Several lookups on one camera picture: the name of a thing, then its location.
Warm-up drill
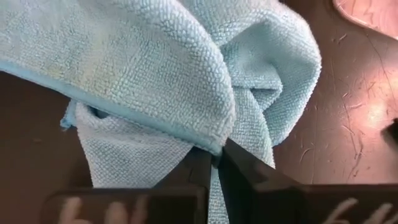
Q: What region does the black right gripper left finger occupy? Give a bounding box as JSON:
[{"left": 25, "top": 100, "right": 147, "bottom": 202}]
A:
[{"left": 40, "top": 146, "right": 213, "bottom": 224}]

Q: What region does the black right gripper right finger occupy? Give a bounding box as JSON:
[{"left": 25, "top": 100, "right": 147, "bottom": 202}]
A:
[{"left": 217, "top": 138, "right": 398, "bottom": 224}]

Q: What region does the light blue microfiber towel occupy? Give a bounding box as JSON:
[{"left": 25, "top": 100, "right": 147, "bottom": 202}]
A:
[{"left": 0, "top": 0, "right": 323, "bottom": 224}]

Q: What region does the clear plastic bin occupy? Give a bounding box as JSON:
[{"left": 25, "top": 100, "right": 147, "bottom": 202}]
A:
[{"left": 331, "top": 0, "right": 398, "bottom": 41}]

